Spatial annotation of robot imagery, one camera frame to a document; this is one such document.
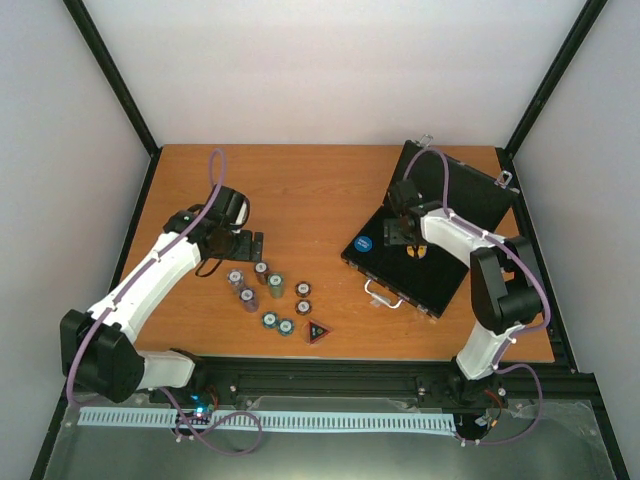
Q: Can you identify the blue short stack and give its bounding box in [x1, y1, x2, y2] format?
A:
[261, 311, 279, 329]
[277, 318, 295, 336]

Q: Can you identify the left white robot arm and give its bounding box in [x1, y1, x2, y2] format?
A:
[60, 210, 264, 403]

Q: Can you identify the black poker set case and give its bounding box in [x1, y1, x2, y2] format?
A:
[341, 140, 517, 318]

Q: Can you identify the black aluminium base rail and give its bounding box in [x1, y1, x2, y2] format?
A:
[64, 355, 599, 416]

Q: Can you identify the right black frame post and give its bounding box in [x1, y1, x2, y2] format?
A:
[503, 0, 609, 156]

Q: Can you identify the green tall chip stack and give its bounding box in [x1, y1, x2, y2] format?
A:
[267, 272, 285, 299]

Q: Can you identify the blue short stack left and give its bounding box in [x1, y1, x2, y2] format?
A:
[261, 311, 279, 329]

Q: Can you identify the blue round blind button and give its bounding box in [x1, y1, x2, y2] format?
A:
[353, 235, 374, 253]

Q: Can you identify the black frame post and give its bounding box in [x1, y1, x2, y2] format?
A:
[503, 0, 609, 156]
[62, 0, 162, 156]

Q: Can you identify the brown short stack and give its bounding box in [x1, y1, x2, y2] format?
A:
[295, 281, 311, 298]
[295, 299, 312, 316]

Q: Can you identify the purple chip stack lower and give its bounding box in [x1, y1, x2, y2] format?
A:
[239, 287, 259, 313]

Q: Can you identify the blue short stack right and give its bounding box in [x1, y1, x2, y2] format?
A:
[277, 318, 295, 336]

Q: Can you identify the brown short stack upper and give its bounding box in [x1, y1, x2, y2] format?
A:
[295, 281, 311, 298]

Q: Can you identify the brown tall chip stack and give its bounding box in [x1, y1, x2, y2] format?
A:
[254, 261, 270, 285]

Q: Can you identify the purple chip stack upper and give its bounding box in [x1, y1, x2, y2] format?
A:
[227, 269, 246, 294]

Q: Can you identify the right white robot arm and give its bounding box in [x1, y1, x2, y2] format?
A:
[387, 180, 548, 381]

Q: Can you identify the left black frame post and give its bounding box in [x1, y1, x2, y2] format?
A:
[62, 0, 162, 156]

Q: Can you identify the triangular all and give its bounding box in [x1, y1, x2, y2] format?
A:
[305, 320, 332, 345]

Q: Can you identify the light blue cable duct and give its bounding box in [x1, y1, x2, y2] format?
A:
[77, 407, 456, 436]

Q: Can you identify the brown short stack lower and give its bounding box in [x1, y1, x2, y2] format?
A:
[295, 299, 312, 316]

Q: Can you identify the purple chip stack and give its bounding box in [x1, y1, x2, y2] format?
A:
[227, 269, 246, 294]
[239, 287, 259, 313]

